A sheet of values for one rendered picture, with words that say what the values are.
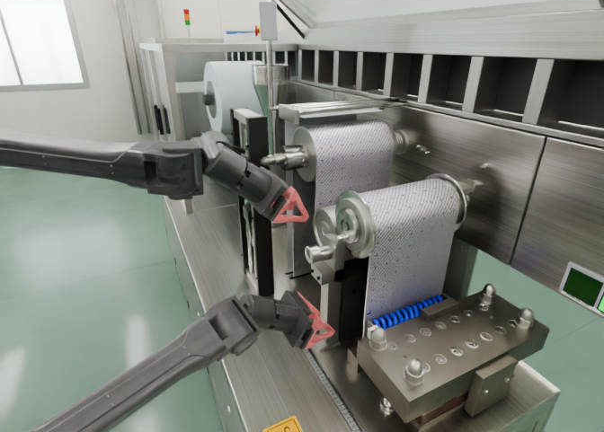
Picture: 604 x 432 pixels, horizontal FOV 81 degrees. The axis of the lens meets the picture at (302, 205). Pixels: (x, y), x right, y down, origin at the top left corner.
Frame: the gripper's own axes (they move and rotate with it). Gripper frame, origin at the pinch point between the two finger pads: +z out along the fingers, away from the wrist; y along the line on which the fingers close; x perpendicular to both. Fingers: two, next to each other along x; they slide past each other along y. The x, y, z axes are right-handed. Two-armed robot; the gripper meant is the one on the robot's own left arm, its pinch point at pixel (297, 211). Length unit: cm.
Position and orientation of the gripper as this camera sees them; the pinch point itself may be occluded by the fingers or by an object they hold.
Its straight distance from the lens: 68.0
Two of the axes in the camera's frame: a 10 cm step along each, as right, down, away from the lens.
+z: 6.9, 4.4, 5.8
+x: 5.7, -8.2, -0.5
